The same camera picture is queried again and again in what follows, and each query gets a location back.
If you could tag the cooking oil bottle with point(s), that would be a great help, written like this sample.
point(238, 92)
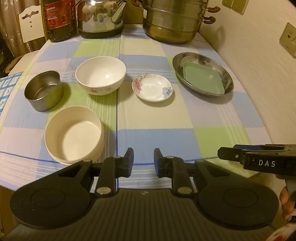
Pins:
point(60, 19)

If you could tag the cream plastic bowl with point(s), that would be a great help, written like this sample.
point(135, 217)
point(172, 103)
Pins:
point(74, 134)

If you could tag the small floral ceramic saucer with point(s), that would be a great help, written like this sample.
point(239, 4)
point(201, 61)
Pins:
point(152, 87)

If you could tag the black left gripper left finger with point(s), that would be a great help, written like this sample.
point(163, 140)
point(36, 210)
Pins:
point(110, 170)

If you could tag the wall socket plate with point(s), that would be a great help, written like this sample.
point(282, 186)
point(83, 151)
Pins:
point(288, 39)

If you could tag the stainless steel kettle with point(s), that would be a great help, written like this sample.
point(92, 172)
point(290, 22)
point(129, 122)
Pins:
point(100, 19)

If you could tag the white wooden chair back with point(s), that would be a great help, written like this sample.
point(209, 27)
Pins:
point(31, 23)

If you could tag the white ceramic floral bowl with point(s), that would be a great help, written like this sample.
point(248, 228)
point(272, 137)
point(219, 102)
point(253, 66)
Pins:
point(101, 75)

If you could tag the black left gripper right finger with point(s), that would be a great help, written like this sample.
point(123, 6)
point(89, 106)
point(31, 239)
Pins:
point(174, 168)

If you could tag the green square plastic plate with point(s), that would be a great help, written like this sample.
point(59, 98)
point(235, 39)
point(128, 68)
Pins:
point(203, 78)

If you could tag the large stainless steel dish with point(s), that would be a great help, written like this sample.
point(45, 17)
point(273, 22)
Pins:
point(179, 60)

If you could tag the checkered tablecloth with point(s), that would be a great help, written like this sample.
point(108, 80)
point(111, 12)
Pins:
point(187, 125)

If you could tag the small steel round container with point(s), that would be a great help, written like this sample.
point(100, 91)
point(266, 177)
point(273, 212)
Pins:
point(44, 91)

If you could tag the stainless steel steamer pot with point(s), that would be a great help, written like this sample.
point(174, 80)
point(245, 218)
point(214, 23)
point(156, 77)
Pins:
point(174, 22)

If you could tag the right hand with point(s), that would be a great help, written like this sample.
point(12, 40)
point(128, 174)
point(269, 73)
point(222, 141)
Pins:
point(286, 206)

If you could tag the wall light switch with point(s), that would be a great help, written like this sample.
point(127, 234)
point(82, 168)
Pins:
point(237, 5)

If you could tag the blue patterned cloth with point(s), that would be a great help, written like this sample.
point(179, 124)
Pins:
point(7, 86)

